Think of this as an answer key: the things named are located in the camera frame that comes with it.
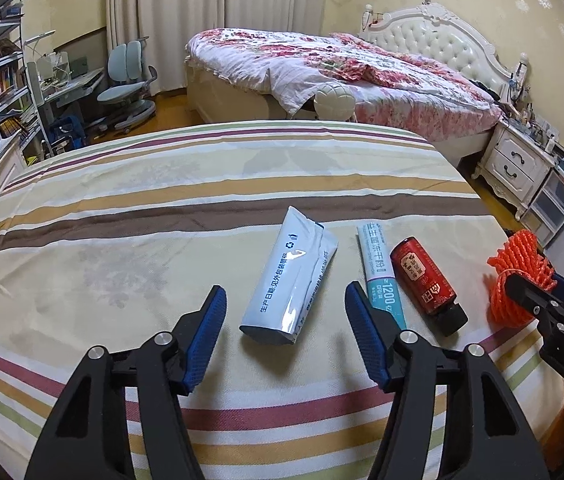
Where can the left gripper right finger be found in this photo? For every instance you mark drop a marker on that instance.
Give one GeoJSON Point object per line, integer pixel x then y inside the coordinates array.
{"type": "Point", "coordinates": [375, 333]}

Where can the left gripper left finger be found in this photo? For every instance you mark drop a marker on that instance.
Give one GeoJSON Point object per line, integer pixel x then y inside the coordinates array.
{"type": "Point", "coordinates": [196, 334]}

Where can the red bottle black cap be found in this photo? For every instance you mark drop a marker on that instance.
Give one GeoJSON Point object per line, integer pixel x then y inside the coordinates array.
{"type": "Point", "coordinates": [432, 292]}

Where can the teal white tube box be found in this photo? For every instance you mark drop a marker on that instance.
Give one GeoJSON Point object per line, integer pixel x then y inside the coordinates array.
{"type": "Point", "coordinates": [382, 286]}

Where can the orange foam net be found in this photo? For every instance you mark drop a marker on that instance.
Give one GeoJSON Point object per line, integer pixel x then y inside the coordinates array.
{"type": "Point", "coordinates": [517, 262]}

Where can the white paper packet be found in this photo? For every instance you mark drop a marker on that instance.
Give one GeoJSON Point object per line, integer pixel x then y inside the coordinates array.
{"type": "Point", "coordinates": [283, 297]}

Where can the striped bed sheet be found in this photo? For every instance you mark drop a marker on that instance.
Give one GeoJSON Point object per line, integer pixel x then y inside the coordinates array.
{"type": "Point", "coordinates": [111, 244]}

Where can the plastic drawer unit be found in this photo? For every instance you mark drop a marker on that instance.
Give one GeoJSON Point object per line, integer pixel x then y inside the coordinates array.
{"type": "Point", "coordinates": [545, 214]}

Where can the white nightstand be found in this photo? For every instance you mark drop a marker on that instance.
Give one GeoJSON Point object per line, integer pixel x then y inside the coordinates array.
{"type": "Point", "coordinates": [514, 167]}

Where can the white volleyball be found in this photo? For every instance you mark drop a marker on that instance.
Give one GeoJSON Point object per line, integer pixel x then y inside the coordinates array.
{"type": "Point", "coordinates": [334, 102]}

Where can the light blue desk chair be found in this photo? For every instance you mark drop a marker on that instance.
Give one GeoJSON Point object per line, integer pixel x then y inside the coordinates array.
{"type": "Point", "coordinates": [131, 79]}

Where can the floral quilt bed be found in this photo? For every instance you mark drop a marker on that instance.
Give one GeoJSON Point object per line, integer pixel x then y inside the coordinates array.
{"type": "Point", "coordinates": [236, 74]}

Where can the grey study desk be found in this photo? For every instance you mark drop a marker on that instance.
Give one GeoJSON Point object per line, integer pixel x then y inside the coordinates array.
{"type": "Point", "coordinates": [58, 99]}

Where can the white tufted headboard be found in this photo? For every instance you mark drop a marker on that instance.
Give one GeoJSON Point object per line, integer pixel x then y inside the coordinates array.
{"type": "Point", "coordinates": [432, 30]}

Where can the beige curtains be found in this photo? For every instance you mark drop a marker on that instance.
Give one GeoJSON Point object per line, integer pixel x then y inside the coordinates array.
{"type": "Point", "coordinates": [168, 25]}

